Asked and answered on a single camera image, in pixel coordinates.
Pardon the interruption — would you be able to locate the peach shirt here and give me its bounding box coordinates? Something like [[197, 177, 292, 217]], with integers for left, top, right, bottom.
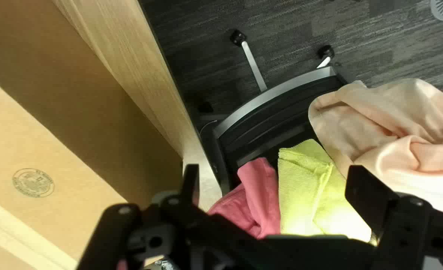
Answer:
[[308, 76, 443, 216]]

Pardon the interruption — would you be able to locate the yellow-green towel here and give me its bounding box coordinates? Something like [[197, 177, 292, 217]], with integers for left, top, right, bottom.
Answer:
[[277, 138, 376, 244]]

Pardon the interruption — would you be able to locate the large cardboard box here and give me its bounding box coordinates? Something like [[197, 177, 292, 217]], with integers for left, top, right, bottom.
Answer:
[[0, 0, 185, 270]]

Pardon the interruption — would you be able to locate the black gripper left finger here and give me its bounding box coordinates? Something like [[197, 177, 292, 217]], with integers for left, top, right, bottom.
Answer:
[[179, 162, 203, 207]]

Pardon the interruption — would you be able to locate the pink shirt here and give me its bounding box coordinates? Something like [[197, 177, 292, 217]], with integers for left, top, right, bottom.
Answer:
[[208, 156, 284, 240]]

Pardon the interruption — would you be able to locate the grey office chair silver frame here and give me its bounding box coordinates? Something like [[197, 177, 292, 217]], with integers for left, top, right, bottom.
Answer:
[[196, 28, 355, 196]]

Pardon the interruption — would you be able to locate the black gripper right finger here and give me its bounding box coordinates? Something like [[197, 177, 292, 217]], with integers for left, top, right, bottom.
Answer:
[[345, 163, 400, 244]]

